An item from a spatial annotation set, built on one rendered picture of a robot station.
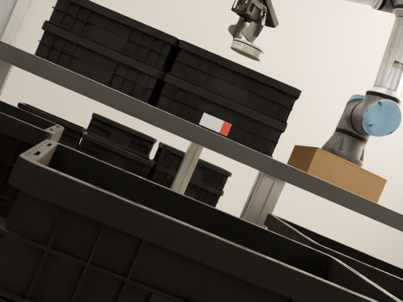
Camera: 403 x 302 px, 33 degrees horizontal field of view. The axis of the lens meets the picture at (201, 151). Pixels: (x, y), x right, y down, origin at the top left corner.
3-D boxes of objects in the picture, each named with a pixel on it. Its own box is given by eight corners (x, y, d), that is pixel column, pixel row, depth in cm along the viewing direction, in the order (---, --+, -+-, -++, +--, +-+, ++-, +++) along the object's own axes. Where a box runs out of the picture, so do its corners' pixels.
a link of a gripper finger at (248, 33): (234, 45, 210) (241, 17, 211) (245, 52, 214) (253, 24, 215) (241, 45, 207) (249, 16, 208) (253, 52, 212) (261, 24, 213)
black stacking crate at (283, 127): (265, 160, 234) (279, 128, 234) (272, 161, 204) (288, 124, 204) (158, 114, 235) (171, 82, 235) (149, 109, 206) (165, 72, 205)
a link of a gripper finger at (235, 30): (217, 39, 215) (233, 12, 213) (229, 46, 219) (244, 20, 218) (223, 42, 213) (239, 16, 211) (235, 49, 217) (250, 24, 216)
